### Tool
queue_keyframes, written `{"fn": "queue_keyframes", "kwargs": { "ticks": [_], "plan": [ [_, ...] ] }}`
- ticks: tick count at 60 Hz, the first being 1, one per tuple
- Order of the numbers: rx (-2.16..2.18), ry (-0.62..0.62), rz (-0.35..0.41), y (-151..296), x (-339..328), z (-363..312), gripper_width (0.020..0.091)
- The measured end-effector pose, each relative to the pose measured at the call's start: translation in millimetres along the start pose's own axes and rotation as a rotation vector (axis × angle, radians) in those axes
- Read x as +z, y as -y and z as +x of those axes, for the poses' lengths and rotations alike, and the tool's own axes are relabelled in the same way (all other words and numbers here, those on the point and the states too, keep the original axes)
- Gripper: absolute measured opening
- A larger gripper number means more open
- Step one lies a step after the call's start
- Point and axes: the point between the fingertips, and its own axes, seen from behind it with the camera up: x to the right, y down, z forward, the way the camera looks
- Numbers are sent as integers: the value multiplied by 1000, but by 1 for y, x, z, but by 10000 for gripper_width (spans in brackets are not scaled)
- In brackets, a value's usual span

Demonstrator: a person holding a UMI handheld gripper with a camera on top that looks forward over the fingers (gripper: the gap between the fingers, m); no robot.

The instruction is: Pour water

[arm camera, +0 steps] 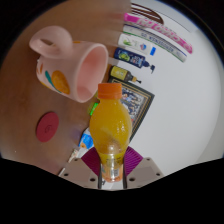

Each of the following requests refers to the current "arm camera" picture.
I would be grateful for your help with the flat round red coaster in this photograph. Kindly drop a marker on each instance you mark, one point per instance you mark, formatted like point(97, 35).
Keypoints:
point(47, 127)

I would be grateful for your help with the long pink wrap box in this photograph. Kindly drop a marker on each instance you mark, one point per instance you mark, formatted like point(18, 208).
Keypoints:
point(160, 30)

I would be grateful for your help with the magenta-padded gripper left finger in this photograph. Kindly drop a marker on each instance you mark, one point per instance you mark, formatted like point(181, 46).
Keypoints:
point(80, 171)

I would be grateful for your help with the long green-white wrap box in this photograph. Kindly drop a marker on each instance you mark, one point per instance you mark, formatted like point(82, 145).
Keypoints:
point(156, 41)

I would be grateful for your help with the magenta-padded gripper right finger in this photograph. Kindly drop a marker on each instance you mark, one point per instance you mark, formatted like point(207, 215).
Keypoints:
point(145, 170)

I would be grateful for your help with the brown yellow-labelled pump bottle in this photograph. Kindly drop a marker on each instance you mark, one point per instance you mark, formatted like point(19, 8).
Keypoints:
point(120, 73)

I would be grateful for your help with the framed group photo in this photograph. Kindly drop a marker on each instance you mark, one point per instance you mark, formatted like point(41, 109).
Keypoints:
point(138, 100)

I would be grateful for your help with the pink mug with orange dots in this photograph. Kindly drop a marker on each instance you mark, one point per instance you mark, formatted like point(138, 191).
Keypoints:
point(63, 63)

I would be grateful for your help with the orange-capped juice bottle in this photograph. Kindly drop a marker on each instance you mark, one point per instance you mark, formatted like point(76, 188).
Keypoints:
point(110, 126)

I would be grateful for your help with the dark blue pump bottle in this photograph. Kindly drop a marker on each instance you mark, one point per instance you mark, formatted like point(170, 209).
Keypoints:
point(130, 57)

